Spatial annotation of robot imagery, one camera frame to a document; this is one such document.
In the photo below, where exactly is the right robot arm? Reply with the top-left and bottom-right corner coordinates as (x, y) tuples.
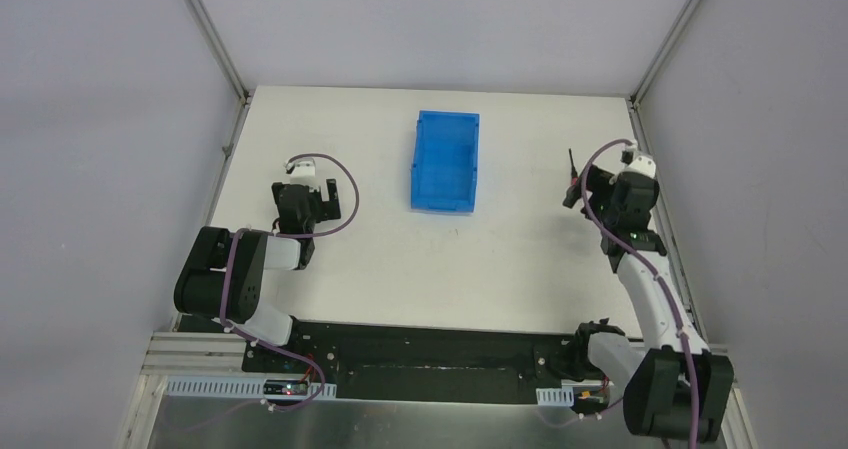
(548, 165), (734, 446)

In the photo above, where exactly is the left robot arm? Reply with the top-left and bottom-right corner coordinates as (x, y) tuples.
(173, 179), (341, 346)

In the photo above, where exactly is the blue plastic bin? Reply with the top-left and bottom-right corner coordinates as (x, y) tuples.
(410, 110), (480, 214)

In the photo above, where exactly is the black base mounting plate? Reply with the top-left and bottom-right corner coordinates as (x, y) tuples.
(242, 321), (603, 404)

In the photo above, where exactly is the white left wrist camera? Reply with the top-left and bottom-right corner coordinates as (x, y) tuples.
(285, 158), (316, 186)

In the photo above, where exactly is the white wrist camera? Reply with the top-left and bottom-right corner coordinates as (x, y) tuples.
(285, 158), (316, 186)
(621, 144), (657, 179)

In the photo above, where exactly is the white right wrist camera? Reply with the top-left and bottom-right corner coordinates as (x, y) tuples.
(621, 144), (657, 179)

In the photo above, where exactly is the aluminium frame rail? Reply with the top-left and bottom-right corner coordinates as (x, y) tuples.
(140, 331), (737, 401)

